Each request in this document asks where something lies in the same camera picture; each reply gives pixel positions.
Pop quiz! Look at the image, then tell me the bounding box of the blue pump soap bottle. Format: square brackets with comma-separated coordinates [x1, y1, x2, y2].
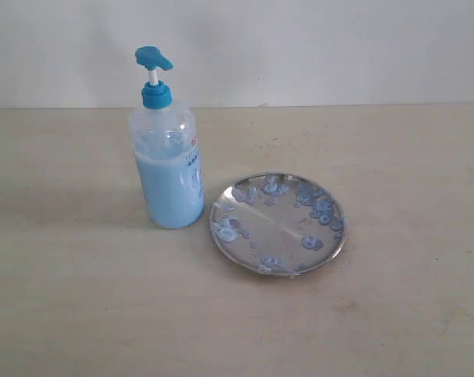
[129, 46, 205, 229]

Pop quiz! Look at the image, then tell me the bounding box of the round steel plate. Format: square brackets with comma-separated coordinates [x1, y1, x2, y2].
[209, 172, 348, 277]

